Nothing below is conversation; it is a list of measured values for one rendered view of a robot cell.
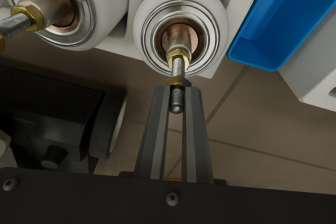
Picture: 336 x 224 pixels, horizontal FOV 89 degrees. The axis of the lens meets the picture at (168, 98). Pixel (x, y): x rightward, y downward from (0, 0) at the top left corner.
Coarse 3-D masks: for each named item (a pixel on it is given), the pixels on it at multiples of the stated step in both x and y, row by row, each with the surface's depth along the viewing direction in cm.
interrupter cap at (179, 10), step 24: (168, 0) 14; (192, 0) 14; (144, 24) 15; (168, 24) 16; (192, 24) 15; (216, 24) 15; (144, 48) 17; (192, 48) 17; (216, 48) 16; (168, 72) 19; (192, 72) 18
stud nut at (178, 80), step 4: (176, 76) 11; (180, 76) 11; (168, 80) 11; (172, 80) 11; (176, 80) 10; (180, 80) 10; (184, 80) 11; (164, 84) 11; (168, 84) 11; (172, 84) 10; (176, 84) 10; (180, 84) 10; (184, 84) 10; (188, 84) 11; (172, 88) 11; (180, 88) 11; (184, 88) 11
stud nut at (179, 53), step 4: (180, 48) 14; (172, 52) 14; (176, 52) 13; (180, 52) 13; (184, 52) 14; (168, 56) 13; (172, 56) 13; (176, 56) 13; (180, 56) 13; (184, 56) 13; (188, 56) 14; (168, 60) 14; (172, 60) 14; (184, 60) 14; (188, 60) 13; (168, 64) 14; (188, 64) 14
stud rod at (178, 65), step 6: (174, 60) 13; (180, 60) 13; (174, 66) 13; (180, 66) 13; (174, 72) 12; (180, 72) 12; (174, 90) 11; (180, 90) 11; (174, 96) 10; (180, 96) 10; (174, 102) 10; (180, 102) 10; (174, 108) 10; (180, 108) 10
